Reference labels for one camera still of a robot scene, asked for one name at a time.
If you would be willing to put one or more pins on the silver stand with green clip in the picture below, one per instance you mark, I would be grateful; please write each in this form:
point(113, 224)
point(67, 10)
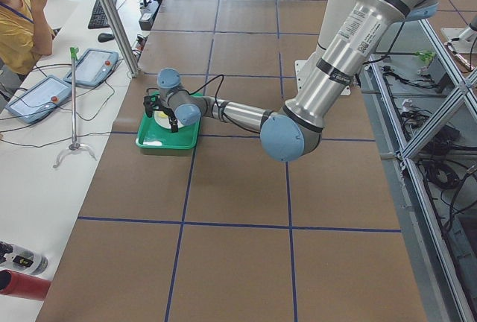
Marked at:
point(75, 147)

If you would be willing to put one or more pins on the red cylinder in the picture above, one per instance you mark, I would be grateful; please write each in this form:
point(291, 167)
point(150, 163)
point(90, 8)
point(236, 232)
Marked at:
point(24, 286)

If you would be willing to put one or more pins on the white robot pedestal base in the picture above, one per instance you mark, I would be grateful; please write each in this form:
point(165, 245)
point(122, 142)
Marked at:
point(314, 70)

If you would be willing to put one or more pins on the teach pendant tablet near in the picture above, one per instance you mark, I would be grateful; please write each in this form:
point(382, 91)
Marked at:
point(40, 100)

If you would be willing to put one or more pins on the person in yellow shirt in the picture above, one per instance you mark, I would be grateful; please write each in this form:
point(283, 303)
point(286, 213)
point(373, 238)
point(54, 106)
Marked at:
point(26, 35)

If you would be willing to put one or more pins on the aluminium frame rail right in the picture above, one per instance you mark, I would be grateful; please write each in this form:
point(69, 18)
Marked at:
point(423, 109)

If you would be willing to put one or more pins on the teach pendant tablet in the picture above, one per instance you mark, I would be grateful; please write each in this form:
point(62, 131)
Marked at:
point(40, 100)
point(93, 67)

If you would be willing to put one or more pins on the teach pendant tablet far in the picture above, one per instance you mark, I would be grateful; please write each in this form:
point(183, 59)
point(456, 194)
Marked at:
point(93, 67)

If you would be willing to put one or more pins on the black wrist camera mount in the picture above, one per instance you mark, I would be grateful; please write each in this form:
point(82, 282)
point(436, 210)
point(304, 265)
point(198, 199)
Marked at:
point(152, 103)

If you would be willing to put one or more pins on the aluminium frame post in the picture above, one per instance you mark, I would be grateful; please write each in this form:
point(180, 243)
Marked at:
point(121, 37)

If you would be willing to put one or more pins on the black computer mouse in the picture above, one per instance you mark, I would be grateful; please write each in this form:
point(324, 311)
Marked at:
point(105, 37)

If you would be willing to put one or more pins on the white round plate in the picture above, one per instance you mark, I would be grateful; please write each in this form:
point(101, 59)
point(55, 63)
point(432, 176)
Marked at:
point(163, 122)

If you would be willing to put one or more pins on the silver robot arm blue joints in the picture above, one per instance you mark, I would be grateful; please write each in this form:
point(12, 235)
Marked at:
point(295, 130)

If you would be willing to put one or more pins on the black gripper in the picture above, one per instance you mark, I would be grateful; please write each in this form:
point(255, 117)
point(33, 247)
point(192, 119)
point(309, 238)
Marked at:
point(169, 115)

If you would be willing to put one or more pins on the black keyboard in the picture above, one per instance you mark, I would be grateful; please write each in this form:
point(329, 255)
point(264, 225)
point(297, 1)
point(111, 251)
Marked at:
point(98, 18)

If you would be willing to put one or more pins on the green plastic tray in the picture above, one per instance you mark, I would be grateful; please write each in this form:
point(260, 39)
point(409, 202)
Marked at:
point(151, 136)

